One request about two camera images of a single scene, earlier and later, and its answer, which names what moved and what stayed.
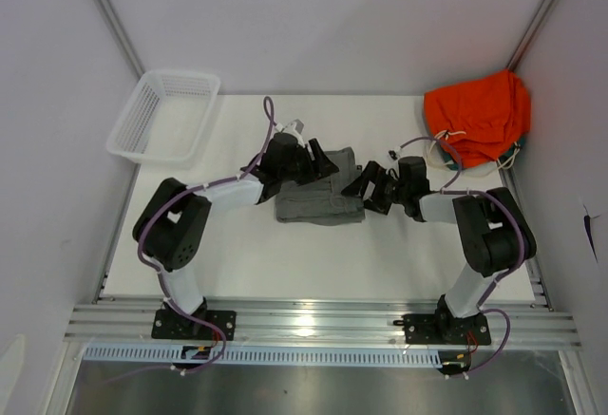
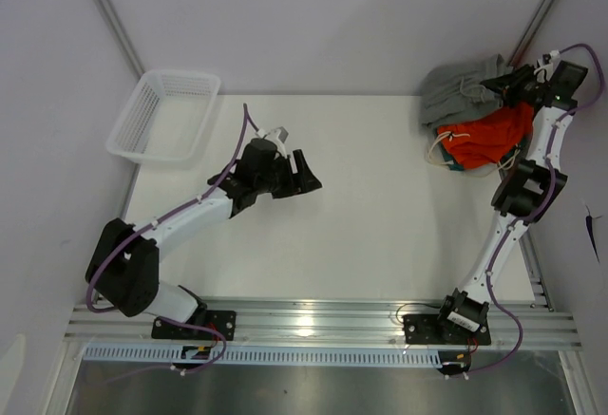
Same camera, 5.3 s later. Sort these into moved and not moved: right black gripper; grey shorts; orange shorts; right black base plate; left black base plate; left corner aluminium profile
Moved: grey shorts; right black gripper
Not moved: left black base plate; right black base plate; orange shorts; left corner aluminium profile
